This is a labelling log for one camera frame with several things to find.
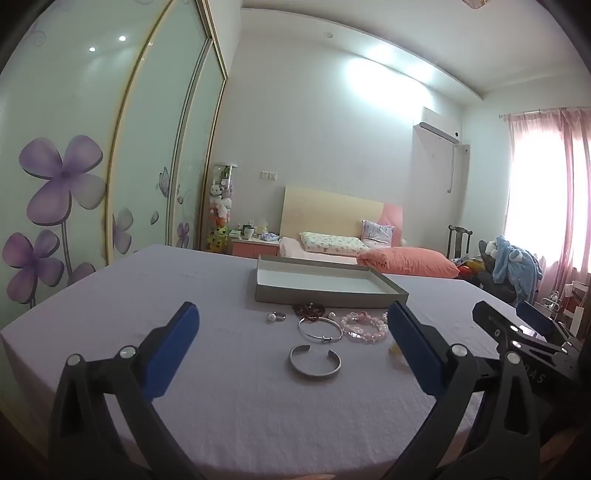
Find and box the folded coral quilt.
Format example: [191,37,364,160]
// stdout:
[358,247,460,279]

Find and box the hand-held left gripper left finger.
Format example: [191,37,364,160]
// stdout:
[48,301,218,480]

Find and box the pale crystal bead bracelet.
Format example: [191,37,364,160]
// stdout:
[344,323,389,343]

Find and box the blue fleece garment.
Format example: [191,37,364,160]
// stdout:
[485,234,544,301]

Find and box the lilac printed pillow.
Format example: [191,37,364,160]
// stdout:
[361,220,396,245]

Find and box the floral sliding-door wardrobe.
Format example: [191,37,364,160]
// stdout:
[0,0,229,333]

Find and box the white air conditioner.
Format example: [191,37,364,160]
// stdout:
[418,107,460,144]

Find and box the pink and beige nightstand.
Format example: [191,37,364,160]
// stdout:
[231,237,281,258]

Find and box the grey cardboard tray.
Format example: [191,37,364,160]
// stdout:
[255,254,409,309]

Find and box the pink curtain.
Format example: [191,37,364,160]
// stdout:
[505,107,591,301]

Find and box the thin silver bangle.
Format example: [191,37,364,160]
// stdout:
[298,316,345,344]

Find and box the beige and pink headboard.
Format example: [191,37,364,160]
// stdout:
[281,185,403,245]

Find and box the patterned cream pillow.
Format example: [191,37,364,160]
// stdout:
[299,232,365,257]

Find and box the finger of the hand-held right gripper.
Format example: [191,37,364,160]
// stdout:
[516,302,555,337]
[472,301,522,354]

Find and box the wide silver cuff bracelet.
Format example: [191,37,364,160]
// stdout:
[289,344,342,380]

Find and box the colourful toy pile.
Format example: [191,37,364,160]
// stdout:
[457,258,483,280]

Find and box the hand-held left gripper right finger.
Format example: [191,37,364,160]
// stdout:
[387,300,543,480]

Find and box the clear tube of plush toys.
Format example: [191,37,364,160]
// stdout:
[206,161,238,254]

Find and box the dark wooden chair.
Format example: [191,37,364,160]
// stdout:
[447,225,473,261]

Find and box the metal wire rack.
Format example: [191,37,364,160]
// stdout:
[539,291,566,319]

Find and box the dark red bead bracelet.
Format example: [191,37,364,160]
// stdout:
[292,302,329,320]

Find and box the grey padded chair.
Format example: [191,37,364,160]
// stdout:
[475,240,522,303]

